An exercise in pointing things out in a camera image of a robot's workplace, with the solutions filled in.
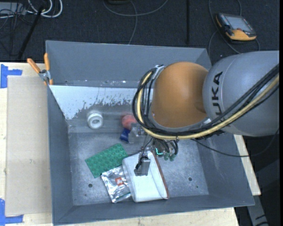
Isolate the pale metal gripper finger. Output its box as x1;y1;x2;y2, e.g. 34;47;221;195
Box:
133;156;152;177
128;123;148;144

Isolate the small blue packet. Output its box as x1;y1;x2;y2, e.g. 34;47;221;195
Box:
119;128;130;142

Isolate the orange-red ball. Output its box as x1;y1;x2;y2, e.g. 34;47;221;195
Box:
121;114;137;129

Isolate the white box with brown edge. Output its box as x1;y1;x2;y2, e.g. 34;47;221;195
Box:
121;150;170;203

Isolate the silver foil packet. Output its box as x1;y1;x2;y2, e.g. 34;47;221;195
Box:
100;165;133;204

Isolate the green studded flat plate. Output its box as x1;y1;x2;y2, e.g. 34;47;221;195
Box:
84;143;129;179

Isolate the white tape roll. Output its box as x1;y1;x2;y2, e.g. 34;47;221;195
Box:
86;110;104;130

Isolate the grey metal bin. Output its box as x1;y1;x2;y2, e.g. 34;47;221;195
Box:
45;40;256;226

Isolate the pale brown cardboard board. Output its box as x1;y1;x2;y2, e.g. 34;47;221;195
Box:
4;75;53;218

